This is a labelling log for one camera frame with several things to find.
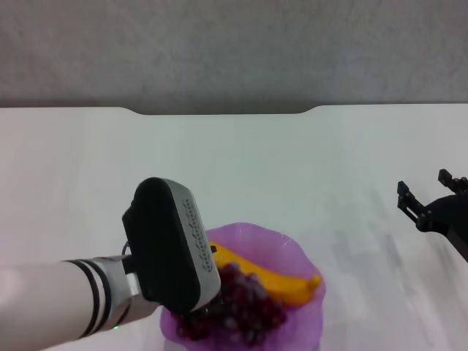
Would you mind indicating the dark red grape bunch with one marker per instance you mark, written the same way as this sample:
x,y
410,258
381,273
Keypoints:
x,y
248,311

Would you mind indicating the purple translucent wavy bowl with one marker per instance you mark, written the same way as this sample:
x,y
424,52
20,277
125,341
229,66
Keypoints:
x,y
296,256

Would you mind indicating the yellow banana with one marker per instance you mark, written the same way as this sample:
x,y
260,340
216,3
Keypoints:
x,y
281,287

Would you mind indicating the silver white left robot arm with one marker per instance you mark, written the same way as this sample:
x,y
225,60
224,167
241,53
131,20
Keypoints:
x,y
55,303

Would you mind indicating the black silver wrist camera box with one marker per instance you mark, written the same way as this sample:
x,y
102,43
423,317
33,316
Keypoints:
x,y
161,241

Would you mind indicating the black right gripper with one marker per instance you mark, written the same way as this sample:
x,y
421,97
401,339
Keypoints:
x,y
446,215

